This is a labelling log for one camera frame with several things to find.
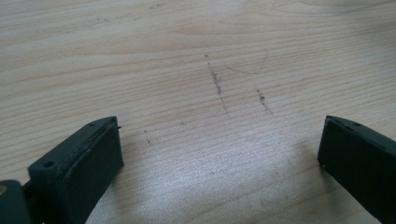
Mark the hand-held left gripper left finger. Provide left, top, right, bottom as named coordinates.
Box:
left=27, top=116, right=125, bottom=224

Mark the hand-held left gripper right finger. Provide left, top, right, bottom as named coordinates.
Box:
left=317, top=115, right=396, bottom=224

